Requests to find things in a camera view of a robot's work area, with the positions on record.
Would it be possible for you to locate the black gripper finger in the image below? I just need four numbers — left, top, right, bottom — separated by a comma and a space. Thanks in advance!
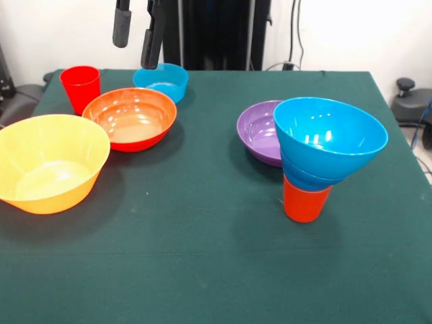
111, 0, 133, 49
140, 0, 167, 71

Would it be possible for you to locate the wide purple bowl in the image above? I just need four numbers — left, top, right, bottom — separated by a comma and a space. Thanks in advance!
236, 100, 285, 168

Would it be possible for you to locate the small dark blue bowl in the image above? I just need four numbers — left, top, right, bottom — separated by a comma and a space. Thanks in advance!
280, 151, 349, 192

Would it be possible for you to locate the large blue bowl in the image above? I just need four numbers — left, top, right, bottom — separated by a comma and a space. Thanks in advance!
273, 97, 389, 180

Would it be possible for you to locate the teal bowl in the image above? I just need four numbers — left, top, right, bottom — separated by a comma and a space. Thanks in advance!
132, 63, 190, 105

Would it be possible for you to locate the red cup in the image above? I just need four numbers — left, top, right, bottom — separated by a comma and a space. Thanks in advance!
59, 65, 101, 117

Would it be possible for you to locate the wide orange bowl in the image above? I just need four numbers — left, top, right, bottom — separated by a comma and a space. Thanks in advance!
82, 87, 178, 153

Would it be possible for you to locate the black equipment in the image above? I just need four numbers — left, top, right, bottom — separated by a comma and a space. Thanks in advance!
0, 43, 16, 99

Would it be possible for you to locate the yellow bowl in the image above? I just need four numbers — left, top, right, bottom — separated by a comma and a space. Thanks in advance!
0, 113, 111, 215

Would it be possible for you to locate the orange cup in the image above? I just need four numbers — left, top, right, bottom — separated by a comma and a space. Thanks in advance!
282, 173, 334, 223

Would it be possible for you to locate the dark green tablecloth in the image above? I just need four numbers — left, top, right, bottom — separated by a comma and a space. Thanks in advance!
0, 69, 432, 324

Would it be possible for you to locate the black wall cable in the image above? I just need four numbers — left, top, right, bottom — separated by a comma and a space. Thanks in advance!
266, 0, 306, 72

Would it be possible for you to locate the blue cable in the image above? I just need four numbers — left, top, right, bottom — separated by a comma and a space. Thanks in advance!
409, 96, 432, 151

